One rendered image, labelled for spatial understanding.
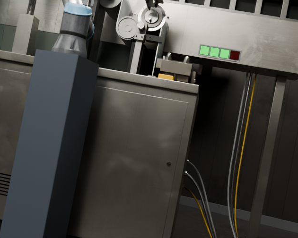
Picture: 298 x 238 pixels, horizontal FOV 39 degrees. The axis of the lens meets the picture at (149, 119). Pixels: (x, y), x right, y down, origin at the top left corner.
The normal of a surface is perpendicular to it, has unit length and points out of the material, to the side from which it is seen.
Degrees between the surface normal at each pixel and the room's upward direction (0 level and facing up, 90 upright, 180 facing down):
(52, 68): 90
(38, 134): 90
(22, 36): 90
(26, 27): 90
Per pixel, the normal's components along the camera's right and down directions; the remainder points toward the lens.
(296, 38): -0.11, -0.04
